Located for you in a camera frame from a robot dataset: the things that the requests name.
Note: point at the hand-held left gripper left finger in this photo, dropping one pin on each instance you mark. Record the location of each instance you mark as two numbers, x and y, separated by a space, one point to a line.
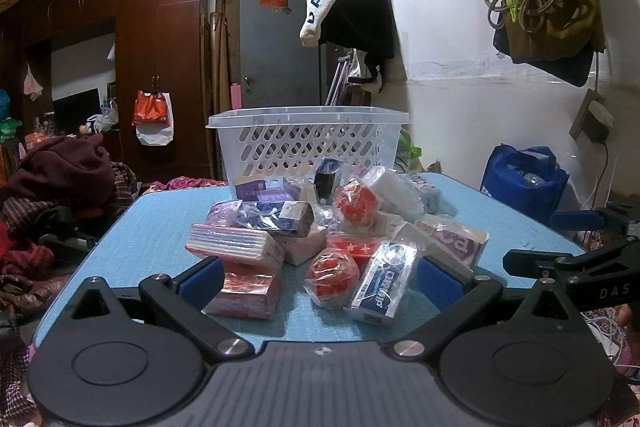
202 281

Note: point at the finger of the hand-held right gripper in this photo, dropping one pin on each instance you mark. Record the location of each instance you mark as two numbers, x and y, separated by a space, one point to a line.
575 220
545 266

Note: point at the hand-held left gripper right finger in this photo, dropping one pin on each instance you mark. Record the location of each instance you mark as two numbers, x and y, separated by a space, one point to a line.
440 279

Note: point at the red ball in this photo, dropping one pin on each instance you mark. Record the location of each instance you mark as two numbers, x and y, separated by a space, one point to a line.
332 276
356 203

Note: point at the white plastic basket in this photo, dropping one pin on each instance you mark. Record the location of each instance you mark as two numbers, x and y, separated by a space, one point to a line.
300 142

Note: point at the purple white packet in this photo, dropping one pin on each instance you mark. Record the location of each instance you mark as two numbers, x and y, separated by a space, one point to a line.
455 239

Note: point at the red tissue pack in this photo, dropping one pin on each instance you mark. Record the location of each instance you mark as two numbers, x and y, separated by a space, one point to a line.
245 292

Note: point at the pink striped tissue pack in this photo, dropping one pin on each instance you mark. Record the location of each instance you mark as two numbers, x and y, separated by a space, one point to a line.
232 244

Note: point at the blue white toothpaste box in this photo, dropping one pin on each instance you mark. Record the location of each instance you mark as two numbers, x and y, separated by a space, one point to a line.
382 284

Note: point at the blue tote bag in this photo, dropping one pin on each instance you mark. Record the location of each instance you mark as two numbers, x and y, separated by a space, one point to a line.
520 184

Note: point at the pink wrapped packet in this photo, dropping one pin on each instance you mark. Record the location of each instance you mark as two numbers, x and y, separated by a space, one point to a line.
222 213

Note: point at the pale blue white packet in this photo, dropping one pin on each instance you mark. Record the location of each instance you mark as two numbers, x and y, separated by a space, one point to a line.
429 194

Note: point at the red box with white crosses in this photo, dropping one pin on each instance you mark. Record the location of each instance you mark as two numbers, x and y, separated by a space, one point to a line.
352 248

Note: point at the white tissue pack in wrap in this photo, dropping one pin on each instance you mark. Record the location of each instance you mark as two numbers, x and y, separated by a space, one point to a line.
397 192

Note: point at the dark blue wrapped packet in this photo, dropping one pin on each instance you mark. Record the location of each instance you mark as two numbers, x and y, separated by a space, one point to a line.
277 217

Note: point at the small purple carton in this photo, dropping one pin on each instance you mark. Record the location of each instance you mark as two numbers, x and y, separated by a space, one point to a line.
249 189

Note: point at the pale pink box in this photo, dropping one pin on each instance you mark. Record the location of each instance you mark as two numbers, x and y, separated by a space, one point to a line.
302 247

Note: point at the green plastic bag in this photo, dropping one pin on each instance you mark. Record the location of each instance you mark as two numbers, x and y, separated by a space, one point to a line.
407 152

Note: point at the black bottle in clear wrap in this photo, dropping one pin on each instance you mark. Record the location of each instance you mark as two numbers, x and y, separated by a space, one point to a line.
327 179

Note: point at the orange white plastic bag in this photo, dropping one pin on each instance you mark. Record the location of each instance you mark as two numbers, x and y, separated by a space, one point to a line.
152 114

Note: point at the maroon cloth pile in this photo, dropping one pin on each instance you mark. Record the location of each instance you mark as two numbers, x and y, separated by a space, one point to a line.
60 169

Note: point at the dark red clothes pile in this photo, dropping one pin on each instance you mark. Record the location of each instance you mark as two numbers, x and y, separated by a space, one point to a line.
25 227

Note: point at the pink bottle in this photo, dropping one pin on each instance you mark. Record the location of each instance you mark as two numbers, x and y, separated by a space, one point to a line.
235 97

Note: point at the black computer monitor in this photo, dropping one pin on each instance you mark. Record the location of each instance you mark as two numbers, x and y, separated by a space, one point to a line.
77 109

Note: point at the wooden sticks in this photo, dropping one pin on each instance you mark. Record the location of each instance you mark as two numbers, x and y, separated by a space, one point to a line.
222 47

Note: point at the grey metal door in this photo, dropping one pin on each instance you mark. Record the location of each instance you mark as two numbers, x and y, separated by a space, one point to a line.
277 52

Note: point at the brown wooden wardrobe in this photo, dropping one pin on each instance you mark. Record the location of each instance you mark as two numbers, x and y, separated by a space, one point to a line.
165 32

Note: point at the small white hanging bag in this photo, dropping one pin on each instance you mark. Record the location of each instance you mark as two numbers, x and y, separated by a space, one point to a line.
33 84

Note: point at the black hanging garment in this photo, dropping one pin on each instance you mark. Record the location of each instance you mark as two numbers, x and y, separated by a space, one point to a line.
360 22

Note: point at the wall power socket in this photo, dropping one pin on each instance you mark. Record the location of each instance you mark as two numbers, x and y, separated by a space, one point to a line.
595 117

